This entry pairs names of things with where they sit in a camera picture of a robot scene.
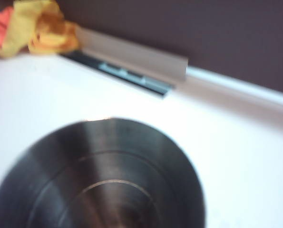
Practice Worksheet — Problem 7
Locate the gold double jigger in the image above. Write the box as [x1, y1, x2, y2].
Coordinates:
[0, 116, 207, 228]

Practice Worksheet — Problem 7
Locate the wide brown desk divider panel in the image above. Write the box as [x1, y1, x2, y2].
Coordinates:
[58, 0, 283, 95]

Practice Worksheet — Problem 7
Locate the yellow cloth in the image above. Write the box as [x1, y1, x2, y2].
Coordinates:
[0, 0, 79, 57]

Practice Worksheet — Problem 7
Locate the black desk cable tray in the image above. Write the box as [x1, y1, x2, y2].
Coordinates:
[60, 51, 176, 99]

